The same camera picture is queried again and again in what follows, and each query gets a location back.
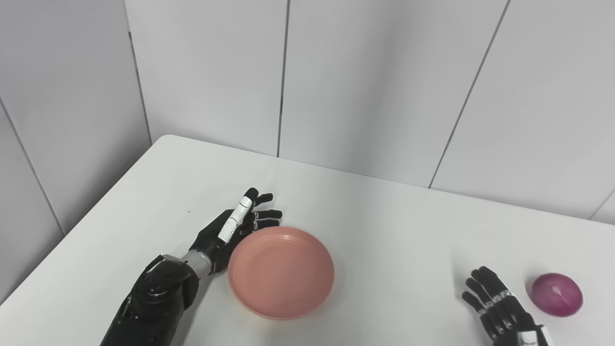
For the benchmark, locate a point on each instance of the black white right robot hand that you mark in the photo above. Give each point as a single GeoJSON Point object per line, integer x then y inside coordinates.
{"type": "Point", "coordinates": [504, 312]}

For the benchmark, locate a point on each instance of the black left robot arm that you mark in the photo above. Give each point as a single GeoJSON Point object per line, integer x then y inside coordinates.
{"type": "Point", "coordinates": [153, 302]}

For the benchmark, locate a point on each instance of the pink round plate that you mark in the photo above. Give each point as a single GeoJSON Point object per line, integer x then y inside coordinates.
{"type": "Point", "coordinates": [281, 271]}

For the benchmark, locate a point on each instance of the purple red onion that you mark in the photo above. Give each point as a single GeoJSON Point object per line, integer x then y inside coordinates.
{"type": "Point", "coordinates": [557, 294]}

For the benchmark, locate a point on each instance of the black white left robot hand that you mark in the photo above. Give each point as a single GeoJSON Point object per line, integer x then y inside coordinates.
{"type": "Point", "coordinates": [226, 230]}

